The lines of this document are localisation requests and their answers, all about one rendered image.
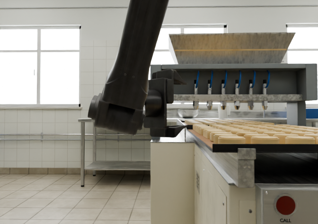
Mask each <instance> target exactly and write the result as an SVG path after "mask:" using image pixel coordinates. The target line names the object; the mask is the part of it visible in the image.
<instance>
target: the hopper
mask: <svg viewBox="0 0 318 224"><path fill-rule="evenodd" d="M295 34H296V32H281V33H191V34H168V49H169V51H170V54H171V56H172V58H173V61H174V63H175V64H258V63H281V62H282V60H283V58H284V56H285V54H286V52H287V50H288V48H289V46H290V44H291V42H292V40H293V38H294V36H295Z"/></svg>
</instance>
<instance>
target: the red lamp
mask: <svg viewBox="0 0 318 224"><path fill-rule="evenodd" d="M276 208H277V210H278V211H279V213H281V214H283V215H289V214H291V213H292V212H293V211H294V210H295V202H294V200H293V199H292V198H291V197H288V196H283V197H280V198H279V199H278V200H277V203H276Z"/></svg>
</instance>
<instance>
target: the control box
mask: <svg viewBox="0 0 318 224"><path fill-rule="evenodd" d="M283 196H288V197H291V198H292V199H293V200H294V202H295V210H294V211H293V212H292V213H291V214H289V215H283V214H281V213H279V211H278V210H277V208H276V203H277V200H278V199H279V198H280V197H283ZM256 224H318V185H309V184H256Z"/></svg>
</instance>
